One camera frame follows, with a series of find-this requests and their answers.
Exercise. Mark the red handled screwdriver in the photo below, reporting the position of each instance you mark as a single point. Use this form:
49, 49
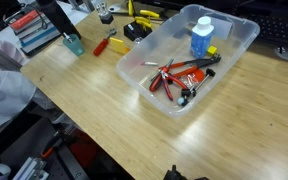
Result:
101, 46

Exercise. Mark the clear plastic storage box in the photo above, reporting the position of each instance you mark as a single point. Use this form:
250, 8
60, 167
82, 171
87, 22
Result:
170, 43

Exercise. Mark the black bar clamp tool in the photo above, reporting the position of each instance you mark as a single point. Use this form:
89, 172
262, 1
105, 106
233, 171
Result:
192, 91

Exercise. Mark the yellow sticky note pad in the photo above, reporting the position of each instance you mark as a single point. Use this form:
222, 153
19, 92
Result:
119, 45

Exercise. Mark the red plastic packet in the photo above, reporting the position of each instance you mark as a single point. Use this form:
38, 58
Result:
192, 79

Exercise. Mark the black perforated holder block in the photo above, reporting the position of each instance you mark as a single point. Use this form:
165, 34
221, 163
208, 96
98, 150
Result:
134, 30

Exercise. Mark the red black long pliers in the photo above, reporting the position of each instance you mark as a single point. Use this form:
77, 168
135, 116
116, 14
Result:
195, 64

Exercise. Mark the small yellow cube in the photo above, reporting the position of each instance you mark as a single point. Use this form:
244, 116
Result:
211, 50

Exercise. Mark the blue bottle with white cap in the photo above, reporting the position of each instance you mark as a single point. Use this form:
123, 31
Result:
201, 37

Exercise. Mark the teal plastic cup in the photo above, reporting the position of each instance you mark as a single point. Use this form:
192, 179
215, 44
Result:
76, 46

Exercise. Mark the white dry erase marker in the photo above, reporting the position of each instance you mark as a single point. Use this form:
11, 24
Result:
67, 37

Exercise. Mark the stack of books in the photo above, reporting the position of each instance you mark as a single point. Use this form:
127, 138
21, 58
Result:
34, 31

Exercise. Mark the white plastic bag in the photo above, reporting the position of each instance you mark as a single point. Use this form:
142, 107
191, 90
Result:
16, 92

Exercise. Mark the black keyboard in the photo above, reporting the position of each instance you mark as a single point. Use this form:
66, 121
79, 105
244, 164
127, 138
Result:
272, 29

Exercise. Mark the red handled pliers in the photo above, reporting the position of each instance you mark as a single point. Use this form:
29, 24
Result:
162, 77

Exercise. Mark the yellow handled tool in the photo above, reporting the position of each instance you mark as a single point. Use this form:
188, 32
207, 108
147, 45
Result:
144, 16

